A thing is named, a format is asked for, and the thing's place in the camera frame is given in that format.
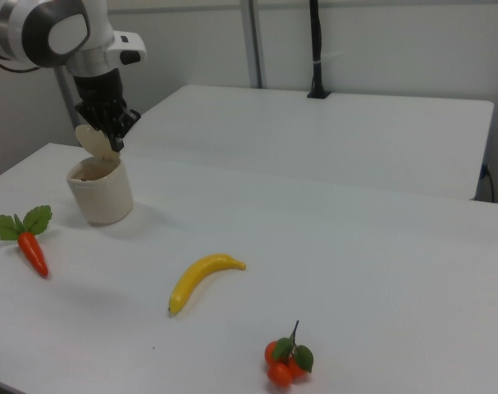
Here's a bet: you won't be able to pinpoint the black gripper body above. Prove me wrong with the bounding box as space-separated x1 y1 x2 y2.
72 67 130 118

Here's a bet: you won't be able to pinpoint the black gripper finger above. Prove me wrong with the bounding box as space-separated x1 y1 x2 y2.
75 102 119 149
107 103 143 153

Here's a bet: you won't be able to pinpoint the cream garbage bin lid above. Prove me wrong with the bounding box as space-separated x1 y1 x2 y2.
75 125 122 163

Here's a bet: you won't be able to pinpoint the orange toy carrot green leaves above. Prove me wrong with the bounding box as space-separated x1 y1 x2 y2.
0 204 53 280

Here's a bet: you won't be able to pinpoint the yellow toy banana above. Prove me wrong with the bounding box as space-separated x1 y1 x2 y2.
167 253 248 318

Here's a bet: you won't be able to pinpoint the black pole with clamp base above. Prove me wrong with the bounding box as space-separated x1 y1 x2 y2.
306 0 332 100

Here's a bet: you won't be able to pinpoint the toy orange cluster with leaves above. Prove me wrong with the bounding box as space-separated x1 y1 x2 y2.
264 319 315 388

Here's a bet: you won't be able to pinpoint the grey aluminium wall post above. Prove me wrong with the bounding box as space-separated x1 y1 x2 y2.
239 0 268 89

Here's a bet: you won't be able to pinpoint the blue plug with black cable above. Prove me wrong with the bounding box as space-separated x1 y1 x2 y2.
479 163 496 204

